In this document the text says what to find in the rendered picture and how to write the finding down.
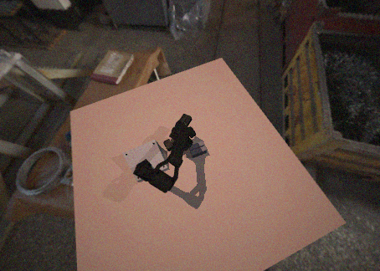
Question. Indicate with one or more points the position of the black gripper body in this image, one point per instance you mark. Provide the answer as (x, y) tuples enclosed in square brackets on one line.
[(169, 144)]

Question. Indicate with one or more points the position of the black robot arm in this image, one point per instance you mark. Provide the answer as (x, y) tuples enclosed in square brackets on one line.
[(157, 178)]

